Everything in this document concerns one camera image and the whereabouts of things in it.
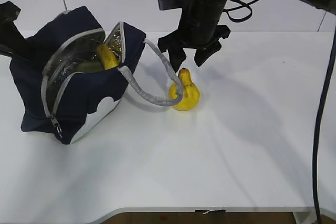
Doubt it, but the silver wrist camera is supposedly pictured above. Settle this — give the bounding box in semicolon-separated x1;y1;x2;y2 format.
157;0;194;11

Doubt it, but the white table leg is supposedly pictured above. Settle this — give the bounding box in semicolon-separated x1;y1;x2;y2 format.
293;212;317;224

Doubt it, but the yellow banana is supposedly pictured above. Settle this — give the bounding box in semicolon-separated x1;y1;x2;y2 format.
97;44;119;70

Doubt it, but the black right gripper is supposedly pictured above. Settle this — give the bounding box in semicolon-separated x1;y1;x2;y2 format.
158;6;230;72

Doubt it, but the navy blue lunch bag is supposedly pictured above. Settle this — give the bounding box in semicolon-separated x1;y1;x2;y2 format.
9;6;183;145

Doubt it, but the yellow pear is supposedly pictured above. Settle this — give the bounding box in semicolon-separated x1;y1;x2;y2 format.
173;68;201;111

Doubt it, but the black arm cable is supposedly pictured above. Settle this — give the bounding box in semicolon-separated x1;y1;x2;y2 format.
312;24;336;224

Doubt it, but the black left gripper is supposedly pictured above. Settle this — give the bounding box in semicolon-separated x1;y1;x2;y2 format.
1;1;36;64

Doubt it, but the green lid glass container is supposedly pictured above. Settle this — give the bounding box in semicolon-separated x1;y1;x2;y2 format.
73;61;104;73

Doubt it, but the thin black camera cable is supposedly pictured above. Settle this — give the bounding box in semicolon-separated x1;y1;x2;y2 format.
223;0;263;23

